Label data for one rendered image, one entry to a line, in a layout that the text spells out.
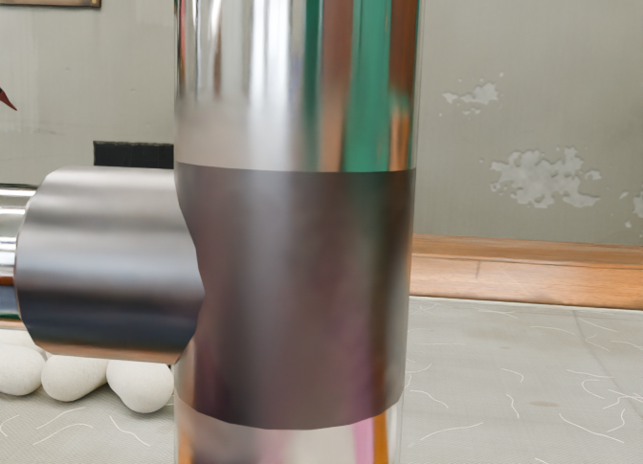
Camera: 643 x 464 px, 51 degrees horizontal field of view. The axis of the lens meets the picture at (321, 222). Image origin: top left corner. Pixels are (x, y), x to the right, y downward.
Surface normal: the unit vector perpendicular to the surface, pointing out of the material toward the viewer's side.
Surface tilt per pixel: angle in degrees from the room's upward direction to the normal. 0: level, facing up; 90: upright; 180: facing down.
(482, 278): 45
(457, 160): 90
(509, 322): 0
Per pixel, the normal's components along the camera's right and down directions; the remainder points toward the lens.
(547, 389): 0.04, -0.99
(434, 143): -0.04, 0.15
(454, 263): -0.06, -0.59
